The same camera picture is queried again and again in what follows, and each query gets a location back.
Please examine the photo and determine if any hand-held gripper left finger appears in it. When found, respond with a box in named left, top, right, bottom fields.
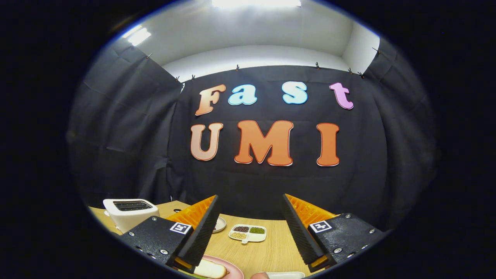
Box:
left=118, top=195, right=222, bottom=274

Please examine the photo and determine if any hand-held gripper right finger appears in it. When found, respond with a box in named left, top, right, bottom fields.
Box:
left=281, top=193, right=392, bottom=274

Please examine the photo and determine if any brown crust bread slice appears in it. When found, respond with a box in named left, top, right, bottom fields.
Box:
left=193, top=259, right=228, bottom=279

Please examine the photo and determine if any white divided dish of beans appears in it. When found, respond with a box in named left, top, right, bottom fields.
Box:
left=228, top=224, right=267, bottom=245

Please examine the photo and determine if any white square plate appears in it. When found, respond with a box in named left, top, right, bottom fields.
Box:
left=266, top=271, right=306, bottom=279

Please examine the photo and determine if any pink round plate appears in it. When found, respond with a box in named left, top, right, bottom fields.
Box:
left=176, top=255, right=245, bottom=279

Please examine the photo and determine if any black backdrop cloth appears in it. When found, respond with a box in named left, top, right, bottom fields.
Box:
left=67, top=37, right=440, bottom=233

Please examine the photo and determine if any white toaster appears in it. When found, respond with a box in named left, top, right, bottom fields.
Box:
left=103, top=199, right=160, bottom=234

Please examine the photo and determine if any row of small cloth clips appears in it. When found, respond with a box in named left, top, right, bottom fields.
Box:
left=146, top=46, right=382, bottom=82

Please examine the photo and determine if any small ceiling light panel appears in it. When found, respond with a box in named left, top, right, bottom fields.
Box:
left=122, top=26, right=152, bottom=47

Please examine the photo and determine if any long ceiling light panel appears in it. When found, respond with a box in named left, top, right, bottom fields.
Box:
left=211, top=0, right=302, bottom=8

